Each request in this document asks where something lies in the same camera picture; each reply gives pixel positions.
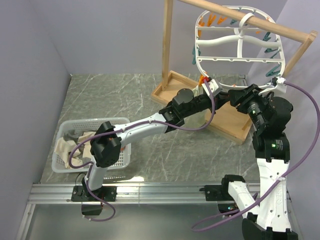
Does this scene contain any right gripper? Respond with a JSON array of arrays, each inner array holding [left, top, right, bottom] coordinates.
[[227, 83, 271, 130]]

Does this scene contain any pale green underwear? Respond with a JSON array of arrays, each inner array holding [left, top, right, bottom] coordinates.
[[189, 85, 206, 128]]

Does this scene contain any white oval clip hanger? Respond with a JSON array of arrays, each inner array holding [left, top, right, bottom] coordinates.
[[192, 5, 286, 88]]

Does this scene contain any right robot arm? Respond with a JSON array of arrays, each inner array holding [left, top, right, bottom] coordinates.
[[214, 84, 299, 240]]

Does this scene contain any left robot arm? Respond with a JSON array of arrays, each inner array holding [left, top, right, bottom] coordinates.
[[79, 88, 229, 201]]

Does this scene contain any wooden hanger rack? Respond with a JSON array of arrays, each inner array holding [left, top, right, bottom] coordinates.
[[150, 0, 318, 146]]

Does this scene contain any teal clothes peg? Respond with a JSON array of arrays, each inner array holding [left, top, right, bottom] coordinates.
[[192, 53, 197, 65], [264, 47, 281, 54], [265, 65, 281, 77]]

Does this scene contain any grey cloth in basket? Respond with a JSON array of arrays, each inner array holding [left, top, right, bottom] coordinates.
[[63, 130, 82, 143]]

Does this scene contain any beige cloth in basket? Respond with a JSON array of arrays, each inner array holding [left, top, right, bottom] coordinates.
[[54, 131, 95, 169]]

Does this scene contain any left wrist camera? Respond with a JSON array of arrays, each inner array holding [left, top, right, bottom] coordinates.
[[202, 79, 223, 97]]

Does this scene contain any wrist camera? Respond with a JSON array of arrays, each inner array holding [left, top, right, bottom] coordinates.
[[202, 79, 223, 97], [271, 77, 287, 94]]

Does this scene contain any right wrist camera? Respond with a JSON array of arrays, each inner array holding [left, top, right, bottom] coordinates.
[[271, 77, 287, 94]]

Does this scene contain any aluminium mounting rail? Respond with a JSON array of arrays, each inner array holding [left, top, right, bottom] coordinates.
[[27, 182, 219, 206]]

